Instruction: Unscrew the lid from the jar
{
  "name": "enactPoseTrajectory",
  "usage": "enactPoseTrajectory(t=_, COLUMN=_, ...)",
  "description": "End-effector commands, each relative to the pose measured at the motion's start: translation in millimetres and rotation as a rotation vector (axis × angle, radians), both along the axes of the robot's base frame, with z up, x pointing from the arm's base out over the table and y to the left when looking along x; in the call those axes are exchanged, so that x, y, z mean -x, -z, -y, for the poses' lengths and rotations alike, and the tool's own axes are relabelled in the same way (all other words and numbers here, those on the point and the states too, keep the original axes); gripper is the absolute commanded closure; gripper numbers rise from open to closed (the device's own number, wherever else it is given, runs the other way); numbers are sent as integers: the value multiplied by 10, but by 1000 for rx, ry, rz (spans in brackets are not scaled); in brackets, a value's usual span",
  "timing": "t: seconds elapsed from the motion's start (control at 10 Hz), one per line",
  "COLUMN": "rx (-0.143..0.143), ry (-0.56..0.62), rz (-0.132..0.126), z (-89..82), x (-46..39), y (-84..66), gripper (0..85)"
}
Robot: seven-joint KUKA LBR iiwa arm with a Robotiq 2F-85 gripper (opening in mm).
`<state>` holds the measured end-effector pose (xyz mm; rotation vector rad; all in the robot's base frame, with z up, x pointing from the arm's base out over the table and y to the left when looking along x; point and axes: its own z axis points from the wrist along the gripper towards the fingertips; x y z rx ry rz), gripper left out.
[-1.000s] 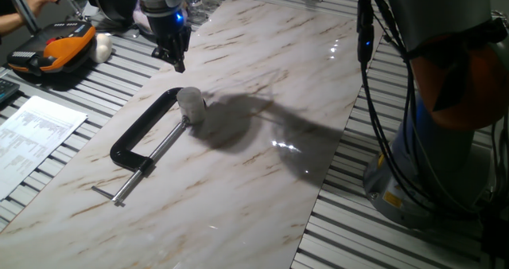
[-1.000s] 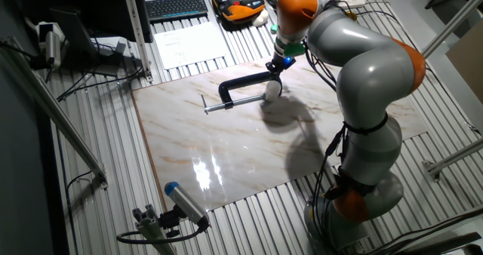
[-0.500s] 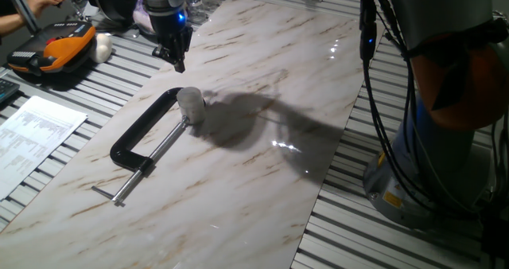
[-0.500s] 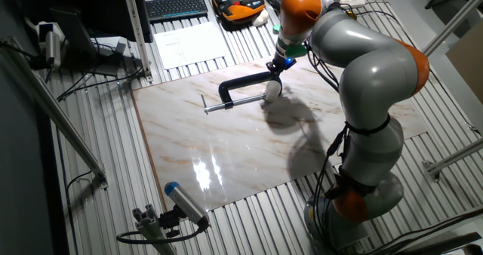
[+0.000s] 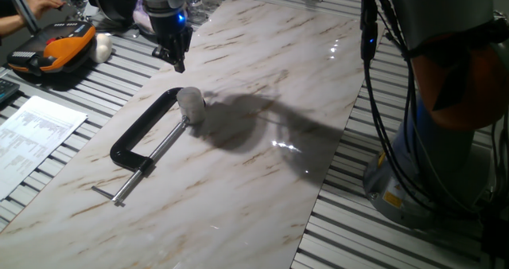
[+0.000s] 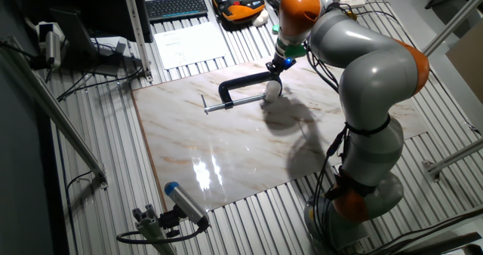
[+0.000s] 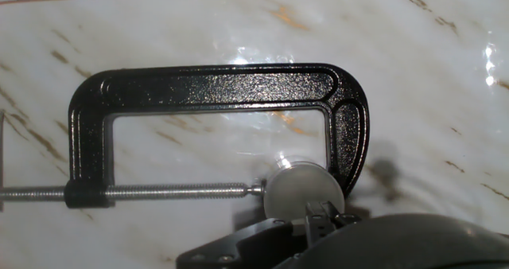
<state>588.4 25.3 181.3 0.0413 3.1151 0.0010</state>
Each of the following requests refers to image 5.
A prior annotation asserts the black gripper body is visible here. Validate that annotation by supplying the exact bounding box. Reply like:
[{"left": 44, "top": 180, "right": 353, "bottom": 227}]
[{"left": 146, "top": 10, "right": 194, "bottom": 58}]

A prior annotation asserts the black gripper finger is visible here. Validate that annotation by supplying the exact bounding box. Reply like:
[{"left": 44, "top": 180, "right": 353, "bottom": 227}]
[
  {"left": 151, "top": 44, "right": 177, "bottom": 64},
  {"left": 173, "top": 25, "right": 195, "bottom": 74}
]

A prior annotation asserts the person hand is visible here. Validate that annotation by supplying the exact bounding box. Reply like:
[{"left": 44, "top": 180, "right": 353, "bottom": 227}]
[{"left": 25, "top": 0, "right": 65, "bottom": 21}]

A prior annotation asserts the purple plastic bag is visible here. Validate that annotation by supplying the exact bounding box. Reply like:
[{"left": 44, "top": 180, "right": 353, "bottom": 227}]
[{"left": 132, "top": 0, "right": 156, "bottom": 35}]

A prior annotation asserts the clear plastic bottle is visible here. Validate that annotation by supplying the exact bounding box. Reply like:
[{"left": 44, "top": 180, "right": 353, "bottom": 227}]
[{"left": 186, "top": 0, "right": 211, "bottom": 25}]

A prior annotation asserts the black round reel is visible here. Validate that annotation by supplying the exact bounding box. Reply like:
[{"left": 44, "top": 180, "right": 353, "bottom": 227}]
[{"left": 84, "top": 0, "right": 138, "bottom": 23}]

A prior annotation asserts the black metal C-clamp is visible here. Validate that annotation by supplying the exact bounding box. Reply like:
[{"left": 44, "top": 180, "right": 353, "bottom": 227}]
[{"left": 91, "top": 87, "right": 208, "bottom": 207}]

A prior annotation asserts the orange black teach pendant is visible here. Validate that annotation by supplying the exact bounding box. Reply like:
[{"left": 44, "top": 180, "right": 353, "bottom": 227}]
[{"left": 6, "top": 21, "right": 97, "bottom": 77}]

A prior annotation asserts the marble pattern board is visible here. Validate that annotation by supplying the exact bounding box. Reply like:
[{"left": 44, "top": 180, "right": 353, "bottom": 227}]
[{"left": 0, "top": 0, "right": 371, "bottom": 269}]

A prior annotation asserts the white printed paper sheet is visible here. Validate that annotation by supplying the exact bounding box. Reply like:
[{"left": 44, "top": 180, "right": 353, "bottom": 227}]
[{"left": 0, "top": 95, "right": 88, "bottom": 201}]

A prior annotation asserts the grey aluminium frame leg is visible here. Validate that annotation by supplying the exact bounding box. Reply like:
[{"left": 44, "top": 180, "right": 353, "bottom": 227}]
[{"left": 3, "top": 0, "right": 41, "bottom": 35}]

